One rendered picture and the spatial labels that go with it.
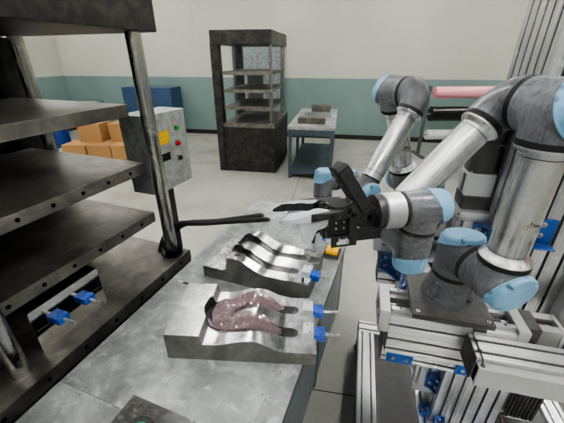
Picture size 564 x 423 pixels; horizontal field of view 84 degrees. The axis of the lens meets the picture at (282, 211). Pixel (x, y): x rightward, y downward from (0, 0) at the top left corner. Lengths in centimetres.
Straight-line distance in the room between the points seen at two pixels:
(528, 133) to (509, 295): 37
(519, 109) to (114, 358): 134
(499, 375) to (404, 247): 53
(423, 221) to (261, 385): 72
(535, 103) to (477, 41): 712
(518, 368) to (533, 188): 54
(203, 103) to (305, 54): 264
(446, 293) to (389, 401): 92
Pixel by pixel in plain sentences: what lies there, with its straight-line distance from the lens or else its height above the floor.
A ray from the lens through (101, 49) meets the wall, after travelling 935.
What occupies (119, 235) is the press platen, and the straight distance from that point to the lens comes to 153.
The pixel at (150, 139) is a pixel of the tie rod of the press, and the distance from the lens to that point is 151.
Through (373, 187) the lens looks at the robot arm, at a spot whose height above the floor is 130.
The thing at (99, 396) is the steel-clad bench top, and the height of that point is 80.
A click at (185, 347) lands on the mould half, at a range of 118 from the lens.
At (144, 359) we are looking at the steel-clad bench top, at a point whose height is 80.
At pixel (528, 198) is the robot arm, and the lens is 85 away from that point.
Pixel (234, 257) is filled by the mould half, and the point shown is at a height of 93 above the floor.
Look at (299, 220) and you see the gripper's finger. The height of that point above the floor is 146.
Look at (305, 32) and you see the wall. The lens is 754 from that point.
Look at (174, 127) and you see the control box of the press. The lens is 180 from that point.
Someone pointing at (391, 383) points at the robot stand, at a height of 21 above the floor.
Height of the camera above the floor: 172
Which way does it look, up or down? 26 degrees down
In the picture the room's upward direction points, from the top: straight up
